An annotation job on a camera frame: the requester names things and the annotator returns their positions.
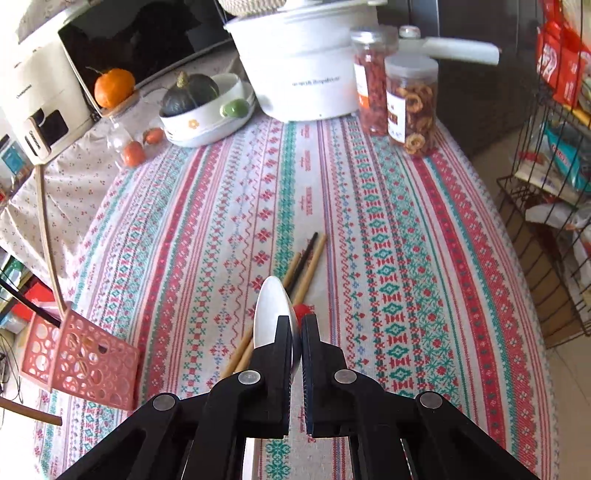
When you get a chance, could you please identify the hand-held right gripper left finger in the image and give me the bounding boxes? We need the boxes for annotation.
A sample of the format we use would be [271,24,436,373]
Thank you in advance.
[55,315,296,480]

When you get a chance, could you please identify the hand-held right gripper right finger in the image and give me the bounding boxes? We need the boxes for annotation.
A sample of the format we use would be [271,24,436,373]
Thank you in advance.
[300,313,542,480]

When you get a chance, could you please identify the white spoon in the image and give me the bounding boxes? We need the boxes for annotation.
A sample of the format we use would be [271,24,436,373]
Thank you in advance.
[252,276,300,377]

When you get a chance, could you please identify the wooden chopstick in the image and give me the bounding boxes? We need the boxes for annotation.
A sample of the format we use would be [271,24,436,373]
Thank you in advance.
[232,234,328,376]
[36,164,68,315]
[220,252,303,378]

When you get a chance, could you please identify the pink utensil holder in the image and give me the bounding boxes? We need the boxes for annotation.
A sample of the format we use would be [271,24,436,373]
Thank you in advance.
[20,301,140,412]

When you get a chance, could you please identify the brown wooden rod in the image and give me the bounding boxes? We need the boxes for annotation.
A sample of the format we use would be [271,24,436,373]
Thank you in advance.
[0,400,63,426]

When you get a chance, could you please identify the red box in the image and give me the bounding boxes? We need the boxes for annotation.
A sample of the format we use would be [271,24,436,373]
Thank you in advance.
[21,281,52,308]

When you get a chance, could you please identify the small-flower print cloth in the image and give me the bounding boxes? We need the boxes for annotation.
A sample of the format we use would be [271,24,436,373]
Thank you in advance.
[0,46,252,275]

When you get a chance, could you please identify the dark green squash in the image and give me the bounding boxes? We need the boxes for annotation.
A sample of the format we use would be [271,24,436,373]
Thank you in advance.
[159,71,221,118]

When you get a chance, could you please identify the glass jar with wooden lid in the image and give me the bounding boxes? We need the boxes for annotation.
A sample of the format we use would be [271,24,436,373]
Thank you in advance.
[99,90,149,169]

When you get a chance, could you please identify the jar of dried fruit rings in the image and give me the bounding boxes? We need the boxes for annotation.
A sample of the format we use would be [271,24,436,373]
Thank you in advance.
[384,53,440,159]

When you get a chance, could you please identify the jar of red dried fruit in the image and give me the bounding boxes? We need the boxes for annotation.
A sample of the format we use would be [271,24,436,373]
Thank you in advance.
[351,27,400,137]

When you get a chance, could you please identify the white electric pot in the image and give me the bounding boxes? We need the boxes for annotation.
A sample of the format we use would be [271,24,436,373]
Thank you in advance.
[224,0,502,123]

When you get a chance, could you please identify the grey refrigerator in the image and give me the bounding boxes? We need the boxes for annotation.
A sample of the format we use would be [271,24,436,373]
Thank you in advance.
[379,0,555,158]

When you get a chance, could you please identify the orange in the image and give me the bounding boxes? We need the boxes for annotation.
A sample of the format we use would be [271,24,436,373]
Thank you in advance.
[93,67,137,110]

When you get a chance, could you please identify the blue snack packet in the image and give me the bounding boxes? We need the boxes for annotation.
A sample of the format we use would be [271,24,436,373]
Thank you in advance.
[542,127,591,191]

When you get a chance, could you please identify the clear storage jar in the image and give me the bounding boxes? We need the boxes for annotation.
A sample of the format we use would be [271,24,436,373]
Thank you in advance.
[0,131,35,199]

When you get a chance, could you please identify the microwave oven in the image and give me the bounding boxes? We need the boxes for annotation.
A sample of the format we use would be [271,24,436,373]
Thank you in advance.
[55,0,237,123]

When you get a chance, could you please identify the white air fryer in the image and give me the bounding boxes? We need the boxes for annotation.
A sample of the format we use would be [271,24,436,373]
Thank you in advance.
[0,39,100,165]

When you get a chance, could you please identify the woven lidded basket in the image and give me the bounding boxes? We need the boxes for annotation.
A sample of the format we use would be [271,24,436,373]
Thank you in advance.
[217,0,289,16]

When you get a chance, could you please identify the red snack packets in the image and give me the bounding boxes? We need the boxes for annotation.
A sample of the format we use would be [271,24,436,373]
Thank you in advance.
[536,18,591,108]

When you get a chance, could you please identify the branch print cloth cover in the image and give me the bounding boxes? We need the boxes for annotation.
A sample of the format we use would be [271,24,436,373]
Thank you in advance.
[16,0,106,44]

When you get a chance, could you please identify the white bowl with green handles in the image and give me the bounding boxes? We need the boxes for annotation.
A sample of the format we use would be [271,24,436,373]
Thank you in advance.
[158,73,257,149]

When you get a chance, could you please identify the black wire rack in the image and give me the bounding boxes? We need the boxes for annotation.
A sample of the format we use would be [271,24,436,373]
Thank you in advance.
[496,0,591,350]

